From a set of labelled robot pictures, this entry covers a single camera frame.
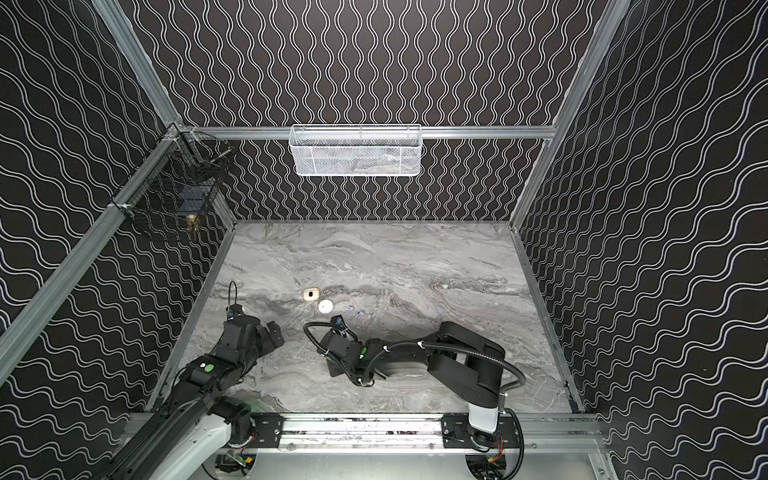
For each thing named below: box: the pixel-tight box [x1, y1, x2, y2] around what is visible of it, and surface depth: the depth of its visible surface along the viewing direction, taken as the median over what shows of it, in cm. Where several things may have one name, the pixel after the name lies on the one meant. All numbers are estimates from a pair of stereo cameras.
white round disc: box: [318, 299, 334, 314], surface depth 97 cm
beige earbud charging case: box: [303, 288, 320, 301], surface depth 100 cm
